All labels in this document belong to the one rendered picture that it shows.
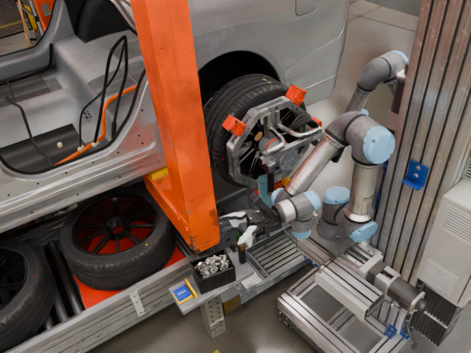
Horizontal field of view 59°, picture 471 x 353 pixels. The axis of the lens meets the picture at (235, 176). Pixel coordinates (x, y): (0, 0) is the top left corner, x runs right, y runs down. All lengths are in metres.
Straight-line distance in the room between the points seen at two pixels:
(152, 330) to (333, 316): 1.07
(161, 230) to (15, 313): 0.83
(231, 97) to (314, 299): 1.21
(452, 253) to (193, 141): 1.11
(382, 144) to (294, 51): 1.36
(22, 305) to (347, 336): 1.66
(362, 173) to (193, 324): 1.53
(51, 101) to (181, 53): 1.59
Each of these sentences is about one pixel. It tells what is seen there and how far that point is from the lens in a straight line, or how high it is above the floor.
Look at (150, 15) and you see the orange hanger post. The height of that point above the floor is 1.79.
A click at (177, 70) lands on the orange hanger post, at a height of 1.57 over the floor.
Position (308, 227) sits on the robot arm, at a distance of 1.57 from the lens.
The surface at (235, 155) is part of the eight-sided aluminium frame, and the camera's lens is 2.26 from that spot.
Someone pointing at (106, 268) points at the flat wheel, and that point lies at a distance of 2.42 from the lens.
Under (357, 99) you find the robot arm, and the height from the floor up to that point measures 1.18.
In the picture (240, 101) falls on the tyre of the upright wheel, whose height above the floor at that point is 1.15.
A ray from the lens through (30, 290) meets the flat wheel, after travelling 2.48.
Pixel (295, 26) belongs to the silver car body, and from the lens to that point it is 2.65.
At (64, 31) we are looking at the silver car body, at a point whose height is 1.07.
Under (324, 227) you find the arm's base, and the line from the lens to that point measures 1.92.
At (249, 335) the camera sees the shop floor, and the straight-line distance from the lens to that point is 2.60.
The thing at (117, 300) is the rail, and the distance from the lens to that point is 2.40.
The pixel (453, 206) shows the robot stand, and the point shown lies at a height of 1.21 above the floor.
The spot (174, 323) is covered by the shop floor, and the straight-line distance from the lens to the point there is 2.70.
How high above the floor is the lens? 2.27
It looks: 40 degrees down
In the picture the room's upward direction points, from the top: 5 degrees counter-clockwise
